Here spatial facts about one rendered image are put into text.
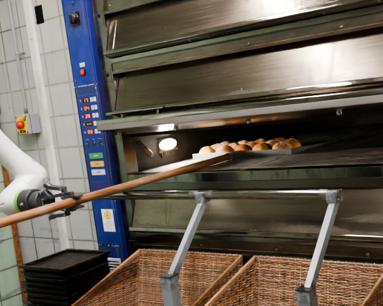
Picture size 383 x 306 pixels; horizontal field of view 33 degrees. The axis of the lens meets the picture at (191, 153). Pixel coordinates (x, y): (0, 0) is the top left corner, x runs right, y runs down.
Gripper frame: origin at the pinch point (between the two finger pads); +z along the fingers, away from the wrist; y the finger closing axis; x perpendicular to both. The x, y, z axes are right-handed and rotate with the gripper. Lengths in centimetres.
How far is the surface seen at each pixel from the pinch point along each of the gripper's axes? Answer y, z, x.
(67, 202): -0.6, 1.8, 4.2
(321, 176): 4, 62, -60
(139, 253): 35, -28, -55
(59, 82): -45, -70, -60
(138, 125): -21, -8, -45
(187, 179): 4, 1, -60
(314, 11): -52, 69, -56
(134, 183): -0.9, 1.6, -28.5
